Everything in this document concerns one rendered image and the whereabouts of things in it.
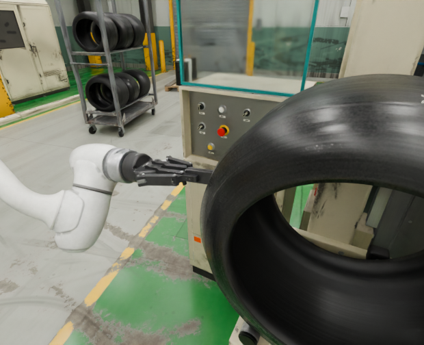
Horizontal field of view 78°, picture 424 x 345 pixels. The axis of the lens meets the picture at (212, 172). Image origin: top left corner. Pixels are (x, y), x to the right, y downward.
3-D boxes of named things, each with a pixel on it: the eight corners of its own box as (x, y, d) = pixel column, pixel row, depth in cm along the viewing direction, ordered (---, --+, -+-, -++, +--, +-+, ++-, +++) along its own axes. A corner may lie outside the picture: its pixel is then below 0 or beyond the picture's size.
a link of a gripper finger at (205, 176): (186, 168, 58) (184, 170, 57) (214, 171, 55) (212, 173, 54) (188, 180, 59) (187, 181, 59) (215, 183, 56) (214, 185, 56)
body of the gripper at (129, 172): (115, 160, 62) (146, 163, 57) (140, 146, 68) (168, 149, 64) (124, 187, 65) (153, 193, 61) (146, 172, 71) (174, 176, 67)
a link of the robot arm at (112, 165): (124, 142, 71) (141, 144, 68) (133, 172, 75) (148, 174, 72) (98, 155, 64) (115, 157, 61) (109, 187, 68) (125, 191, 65)
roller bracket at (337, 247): (268, 241, 92) (271, 220, 87) (401, 287, 76) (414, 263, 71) (265, 247, 89) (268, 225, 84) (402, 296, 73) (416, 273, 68)
